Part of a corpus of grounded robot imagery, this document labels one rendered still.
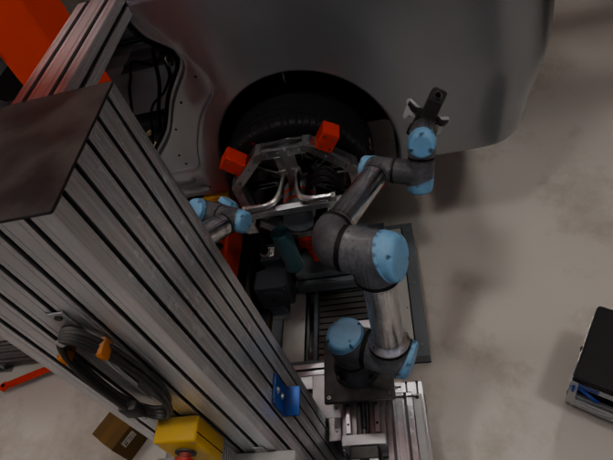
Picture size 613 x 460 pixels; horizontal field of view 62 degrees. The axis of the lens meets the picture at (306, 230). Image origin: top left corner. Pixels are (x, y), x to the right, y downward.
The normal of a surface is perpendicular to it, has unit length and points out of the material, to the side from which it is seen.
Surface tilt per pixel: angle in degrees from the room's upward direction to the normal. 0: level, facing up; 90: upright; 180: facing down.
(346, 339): 8
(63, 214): 90
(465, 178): 0
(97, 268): 90
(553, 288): 0
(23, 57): 90
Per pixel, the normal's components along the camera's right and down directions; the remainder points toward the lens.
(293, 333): -0.25, -0.63
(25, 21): -0.03, 0.76
